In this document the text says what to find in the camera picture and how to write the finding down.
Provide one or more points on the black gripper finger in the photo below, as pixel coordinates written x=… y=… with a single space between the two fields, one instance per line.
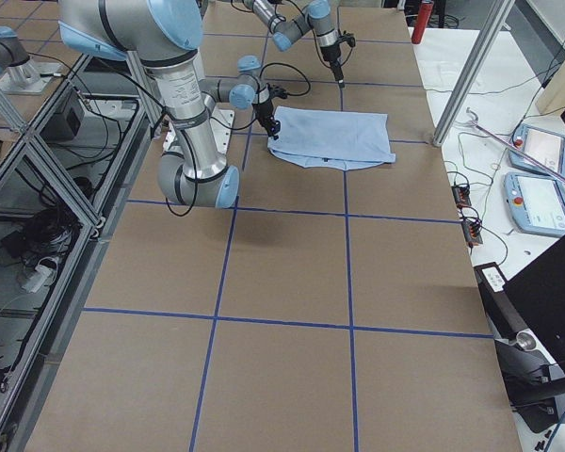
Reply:
x=337 y=71
x=272 y=127

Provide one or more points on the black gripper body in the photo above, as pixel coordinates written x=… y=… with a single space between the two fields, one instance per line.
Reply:
x=330 y=55
x=265 y=111

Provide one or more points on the light blue t-shirt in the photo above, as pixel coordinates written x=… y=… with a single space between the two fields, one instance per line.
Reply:
x=331 y=139

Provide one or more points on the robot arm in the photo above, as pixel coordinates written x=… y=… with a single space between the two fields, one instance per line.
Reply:
x=166 y=35
x=314 y=19

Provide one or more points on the red cylinder bottle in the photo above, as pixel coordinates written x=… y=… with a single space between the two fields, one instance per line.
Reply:
x=422 y=18

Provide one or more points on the reacher grabber stick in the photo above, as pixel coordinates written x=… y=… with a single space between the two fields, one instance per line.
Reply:
x=529 y=161

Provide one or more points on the far blue teach pendant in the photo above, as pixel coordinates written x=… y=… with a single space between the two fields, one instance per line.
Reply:
x=545 y=146

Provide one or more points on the blue teach pendant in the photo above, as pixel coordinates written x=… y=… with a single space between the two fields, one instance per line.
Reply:
x=545 y=146
x=536 y=203

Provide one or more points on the near blue teach pendant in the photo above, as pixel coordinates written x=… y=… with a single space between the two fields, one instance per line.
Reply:
x=536 y=203

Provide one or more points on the black monitor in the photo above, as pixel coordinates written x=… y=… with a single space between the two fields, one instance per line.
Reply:
x=537 y=293

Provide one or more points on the silver metal cup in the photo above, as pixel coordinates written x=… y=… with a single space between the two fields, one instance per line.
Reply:
x=526 y=341

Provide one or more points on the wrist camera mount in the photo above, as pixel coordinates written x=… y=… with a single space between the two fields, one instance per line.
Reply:
x=275 y=91
x=348 y=38

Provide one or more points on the aluminium frame post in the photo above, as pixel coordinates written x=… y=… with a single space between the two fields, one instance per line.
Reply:
x=483 y=44

